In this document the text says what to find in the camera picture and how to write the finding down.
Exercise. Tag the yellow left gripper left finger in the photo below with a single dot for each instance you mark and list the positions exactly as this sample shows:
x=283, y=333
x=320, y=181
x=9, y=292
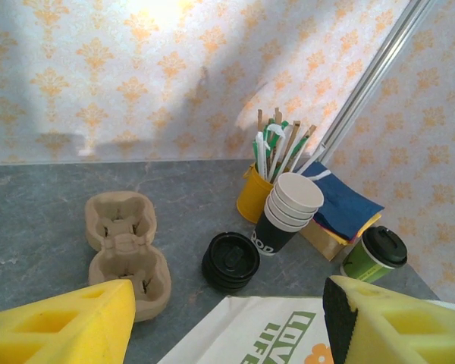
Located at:
x=60, y=333

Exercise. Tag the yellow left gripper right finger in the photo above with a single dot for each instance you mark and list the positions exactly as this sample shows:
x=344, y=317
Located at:
x=409, y=330

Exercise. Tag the green paper coffee cup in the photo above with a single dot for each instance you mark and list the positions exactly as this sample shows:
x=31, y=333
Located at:
x=358, y=265

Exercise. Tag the black plastic cup lid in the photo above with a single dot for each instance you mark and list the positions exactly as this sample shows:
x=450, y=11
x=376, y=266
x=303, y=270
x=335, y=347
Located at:
x=231, y=258
x=208, y=273
x=385, y=246
x=206, y=265
x=227, y=289

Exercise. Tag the brown pulp cup carrier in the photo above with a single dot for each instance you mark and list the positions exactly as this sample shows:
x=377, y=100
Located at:
x=151, y=317
x=155, y=309
x=117, y=212

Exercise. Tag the blue paper napkin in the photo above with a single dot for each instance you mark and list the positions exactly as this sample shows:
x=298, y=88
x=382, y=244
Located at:
x=345, y=204

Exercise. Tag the white printed paper bag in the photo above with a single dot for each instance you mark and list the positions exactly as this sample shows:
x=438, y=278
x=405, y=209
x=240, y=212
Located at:
x=250, y=333

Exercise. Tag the yellow paper napkin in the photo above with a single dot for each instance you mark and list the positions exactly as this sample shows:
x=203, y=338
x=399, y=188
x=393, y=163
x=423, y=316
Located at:
x=368, y=223

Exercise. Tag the pink paper napkin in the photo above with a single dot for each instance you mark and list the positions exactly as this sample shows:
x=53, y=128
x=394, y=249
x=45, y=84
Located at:
x=337, y=236

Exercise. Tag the brown cardboard box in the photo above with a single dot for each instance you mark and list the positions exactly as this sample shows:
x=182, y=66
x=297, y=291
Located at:
x=322, y=242

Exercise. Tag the black and white paper cup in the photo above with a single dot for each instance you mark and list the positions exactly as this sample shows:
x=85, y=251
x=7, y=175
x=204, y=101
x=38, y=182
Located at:
x=277, y=240
x=288, y=213
x=282, y=226
x=297, y=191
x=284, y=220

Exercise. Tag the yellow metal bucket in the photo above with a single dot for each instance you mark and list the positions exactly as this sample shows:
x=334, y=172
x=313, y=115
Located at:
x=250, y=197

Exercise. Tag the aluminium frame post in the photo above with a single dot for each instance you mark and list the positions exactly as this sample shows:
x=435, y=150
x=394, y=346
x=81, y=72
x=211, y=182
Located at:
x=379, y=68

